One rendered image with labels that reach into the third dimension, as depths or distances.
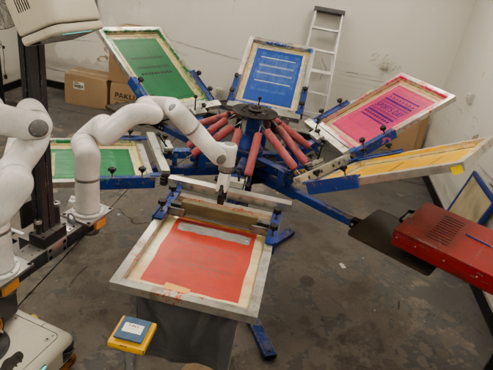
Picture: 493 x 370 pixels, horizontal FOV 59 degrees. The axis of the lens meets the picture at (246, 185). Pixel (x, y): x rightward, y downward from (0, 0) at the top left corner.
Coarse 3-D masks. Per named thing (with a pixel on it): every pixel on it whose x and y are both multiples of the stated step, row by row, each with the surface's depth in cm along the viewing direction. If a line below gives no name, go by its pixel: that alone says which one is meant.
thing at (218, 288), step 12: (216, 228) 218; (228, 228) 219; (216, 240) 209; (252, 240) 213; (240, 252) 203; (240, 264) 195; (204, 276) 184; (240, 276) 188; (192, 288) 177; (204, 288) 178; (216, 288) 179; (228, 288) 180; (240, 288) 181; (228, 300) 174
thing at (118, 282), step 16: (240, 208) 231; (160, 224) 210; (144, 240) 194; (128, 256) 183; (128, 272) 178; (112, 288) 169; (128, 288) 168; (144, 288) 168; (160, 288) 169; (256, 288) 178; (176, 304) 167; (192, 304) 166; (208, 304) 165; (224, 304) 167; (256, 304) 169; (240, 320) 165; (256, 320) 164
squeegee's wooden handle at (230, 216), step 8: (184, 200) 216; (184, 208) 217; (192, 208) 216; (200, 208) 215; (208, 208) 214; (216, 208) 214; (224, 208) 215; (200, 216) 217; (208, 216) 216; (216, 216) 215; (224, 216) 214; (232, 216) 214; (240, 216) 213; (248, 216) 213; (256, 216) 214; (232, 224) 216; (240, 224) 215; (248, 224) 214; (256, 224) 216
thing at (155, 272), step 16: (176, 224) 216; (208, 224) 220; (176, 240) 204; (192, 240) 206; (208, 240) 208; (160, 256) 192; (144, 272) 181; (160, 272) 182; (176, 272) 184; (192, 272) 185
